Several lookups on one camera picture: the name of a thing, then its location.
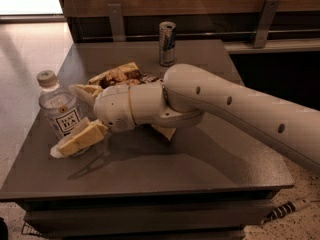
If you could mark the grey table drawer base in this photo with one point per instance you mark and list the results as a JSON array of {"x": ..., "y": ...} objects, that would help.
[{"x": 216, "y": 216}]

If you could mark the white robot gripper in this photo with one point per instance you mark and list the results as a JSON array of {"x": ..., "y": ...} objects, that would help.
[{"x": 112, "y": 108}]

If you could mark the clear plastic tea bottle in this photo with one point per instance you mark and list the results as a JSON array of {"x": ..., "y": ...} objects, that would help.
[{"x": 60, "y": 107}]

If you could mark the metal bracket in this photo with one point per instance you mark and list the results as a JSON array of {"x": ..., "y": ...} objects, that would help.
[
  {"x": 116, "y": 22},
  {"x": 266, "y": 19}
]

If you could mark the brown yellow chip bag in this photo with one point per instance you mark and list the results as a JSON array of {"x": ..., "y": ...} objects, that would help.
[{"x": 128, "y": 74}]

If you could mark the wire rack under table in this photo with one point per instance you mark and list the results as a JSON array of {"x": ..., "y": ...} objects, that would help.
[{"x": 29, "y": 230}]

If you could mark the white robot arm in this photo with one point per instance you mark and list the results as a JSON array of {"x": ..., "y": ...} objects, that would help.
[{"x": 182, "y": 97}]

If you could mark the left metal bracket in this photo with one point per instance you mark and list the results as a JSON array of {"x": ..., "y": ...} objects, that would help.
[{"x": 116, "y": 22}]

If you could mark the silver blue energy drink can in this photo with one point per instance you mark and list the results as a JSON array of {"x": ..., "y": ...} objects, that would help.
[{"x": 167, "y": 33}]

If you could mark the right metal bracket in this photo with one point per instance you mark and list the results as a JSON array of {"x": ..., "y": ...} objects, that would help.
[{"x": 266, "y": 19}]

